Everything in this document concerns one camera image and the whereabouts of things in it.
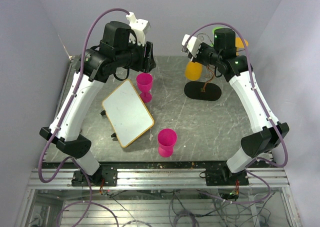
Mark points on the pink wine glass front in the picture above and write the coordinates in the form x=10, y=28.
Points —
x=167, y=139

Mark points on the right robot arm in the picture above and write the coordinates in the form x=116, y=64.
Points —
x=266, y=143

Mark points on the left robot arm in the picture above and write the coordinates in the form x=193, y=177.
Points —
x=122, y=46

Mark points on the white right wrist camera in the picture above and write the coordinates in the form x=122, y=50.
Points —
x=191, y=45

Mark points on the aluminium mounting rail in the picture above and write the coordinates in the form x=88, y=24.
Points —
x=152, y=179

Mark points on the pink wine glass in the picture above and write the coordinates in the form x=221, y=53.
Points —
x=167, y=139
x=144, y=83

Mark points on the copper wire glass rack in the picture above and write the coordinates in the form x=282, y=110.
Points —
x=205, y=91

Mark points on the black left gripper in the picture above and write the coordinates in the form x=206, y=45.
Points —
x=146, y=64

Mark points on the yellow-framed whiteboard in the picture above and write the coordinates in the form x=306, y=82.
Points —
x=127, y=113

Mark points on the orange wine glass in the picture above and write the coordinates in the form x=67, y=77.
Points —
x=193, y=71
x=240, y=46

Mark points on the green wine glass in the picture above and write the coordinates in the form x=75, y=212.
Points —
x=216, y=31

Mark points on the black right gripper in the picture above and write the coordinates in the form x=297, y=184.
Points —
x=203, y=45

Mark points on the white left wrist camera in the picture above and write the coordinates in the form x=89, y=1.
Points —
x=140, y=28

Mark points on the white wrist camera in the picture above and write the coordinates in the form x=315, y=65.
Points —
x=191, y=45
x=140, y=28

